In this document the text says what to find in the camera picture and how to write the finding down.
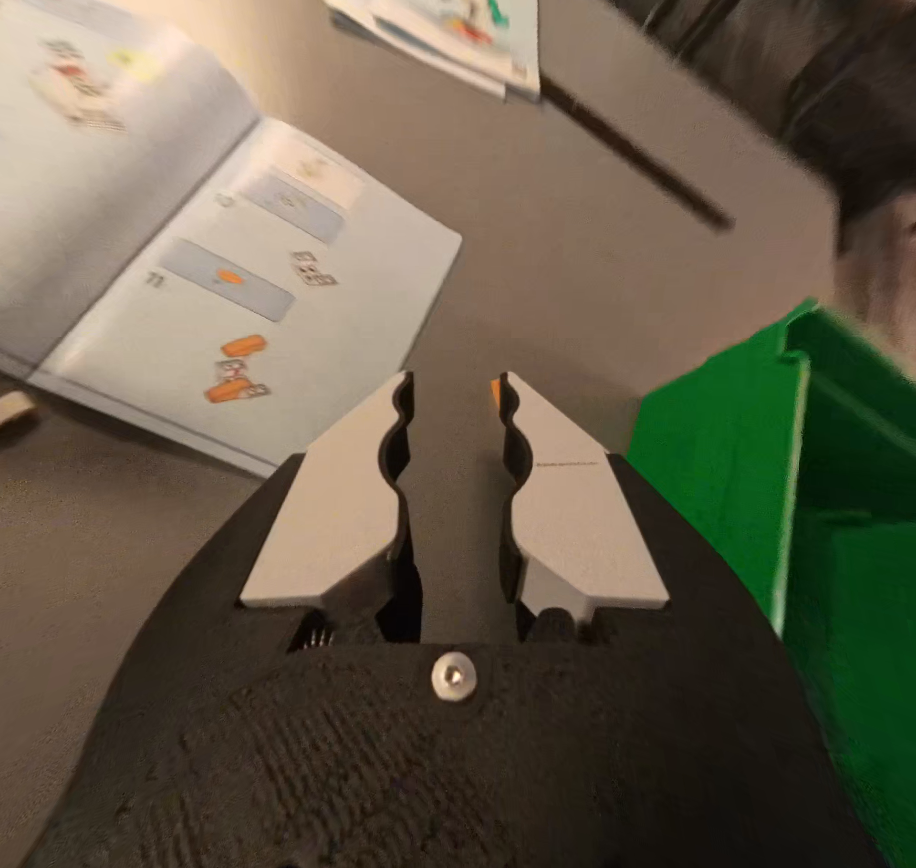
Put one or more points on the open instruction booklet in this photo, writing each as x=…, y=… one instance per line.
x=179, y=238

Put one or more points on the white and orange lego assembly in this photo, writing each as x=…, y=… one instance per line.
x=14, y=410

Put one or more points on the stack of instruction booklets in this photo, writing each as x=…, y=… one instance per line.
x=451, y=17

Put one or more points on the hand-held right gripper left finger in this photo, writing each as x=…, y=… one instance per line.
x=336, y=524

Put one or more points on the green plastic bin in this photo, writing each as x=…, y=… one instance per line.
x=844, y=560

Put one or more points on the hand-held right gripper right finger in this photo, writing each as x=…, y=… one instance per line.
x=579, y=524

